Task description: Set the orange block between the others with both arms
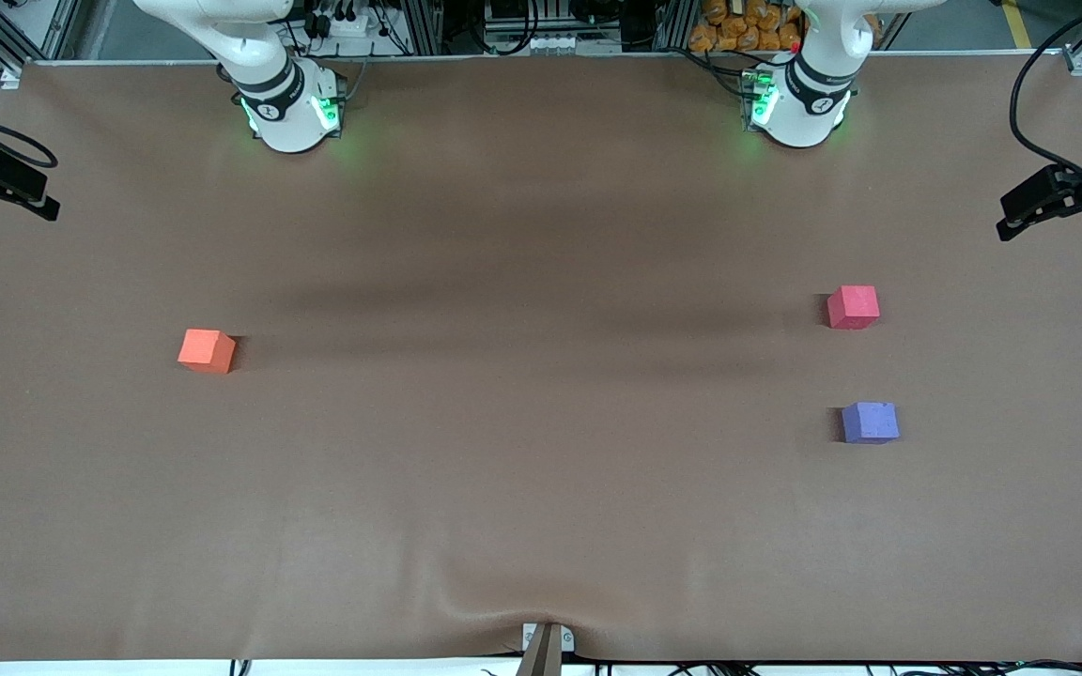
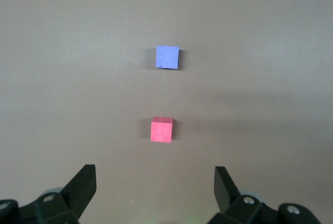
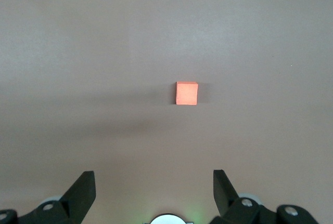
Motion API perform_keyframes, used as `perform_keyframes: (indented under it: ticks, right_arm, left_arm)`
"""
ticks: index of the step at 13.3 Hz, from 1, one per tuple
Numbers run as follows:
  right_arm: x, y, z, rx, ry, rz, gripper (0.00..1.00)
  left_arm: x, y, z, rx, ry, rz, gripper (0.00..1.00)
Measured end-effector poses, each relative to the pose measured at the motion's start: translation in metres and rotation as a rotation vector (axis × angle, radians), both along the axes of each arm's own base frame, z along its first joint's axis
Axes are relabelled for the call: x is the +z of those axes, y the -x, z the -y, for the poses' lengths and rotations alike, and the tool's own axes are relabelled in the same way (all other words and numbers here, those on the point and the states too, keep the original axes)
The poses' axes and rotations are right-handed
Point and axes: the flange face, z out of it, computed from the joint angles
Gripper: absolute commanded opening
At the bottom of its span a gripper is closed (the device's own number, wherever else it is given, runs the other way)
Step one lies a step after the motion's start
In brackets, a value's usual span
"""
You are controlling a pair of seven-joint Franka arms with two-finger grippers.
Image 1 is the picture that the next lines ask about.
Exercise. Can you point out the orange foam block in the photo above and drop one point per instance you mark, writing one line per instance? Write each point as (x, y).
(206, 349)

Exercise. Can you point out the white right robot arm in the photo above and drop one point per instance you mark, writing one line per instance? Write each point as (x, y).
(287, 127)

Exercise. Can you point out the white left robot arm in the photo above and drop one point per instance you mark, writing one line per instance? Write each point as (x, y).
(799, 122)

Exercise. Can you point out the red foam block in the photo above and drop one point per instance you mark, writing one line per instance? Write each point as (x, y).
(853, 307)

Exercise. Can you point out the purple foam block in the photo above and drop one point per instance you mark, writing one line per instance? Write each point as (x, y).
(870, 422)

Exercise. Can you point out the pile of orange objects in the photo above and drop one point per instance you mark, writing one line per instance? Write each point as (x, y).
(738, 33)

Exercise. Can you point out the white power strip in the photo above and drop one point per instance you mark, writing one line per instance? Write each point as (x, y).
(564, 43)
(344, 25)

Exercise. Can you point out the brown table mat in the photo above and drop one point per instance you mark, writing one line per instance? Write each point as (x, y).
(541, 394)

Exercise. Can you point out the aluminium frame post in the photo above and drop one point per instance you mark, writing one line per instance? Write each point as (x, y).
(675, 23)
(424, 26)

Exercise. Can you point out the grey table bracket with post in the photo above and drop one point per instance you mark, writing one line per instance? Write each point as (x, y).
(548, 648)

